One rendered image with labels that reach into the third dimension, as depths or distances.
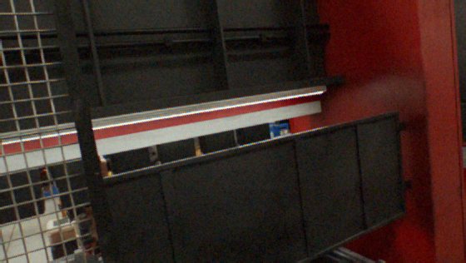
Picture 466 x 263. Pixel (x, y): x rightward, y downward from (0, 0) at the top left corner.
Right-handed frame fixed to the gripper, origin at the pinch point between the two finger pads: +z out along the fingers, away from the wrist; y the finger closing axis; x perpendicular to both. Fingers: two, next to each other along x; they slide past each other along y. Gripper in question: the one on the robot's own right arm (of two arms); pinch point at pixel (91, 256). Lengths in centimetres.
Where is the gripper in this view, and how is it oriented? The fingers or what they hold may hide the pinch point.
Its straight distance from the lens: 180.3
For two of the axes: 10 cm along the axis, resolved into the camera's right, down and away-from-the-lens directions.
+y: 6.0, -2.5, -7.6
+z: 3.0, 9.5, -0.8
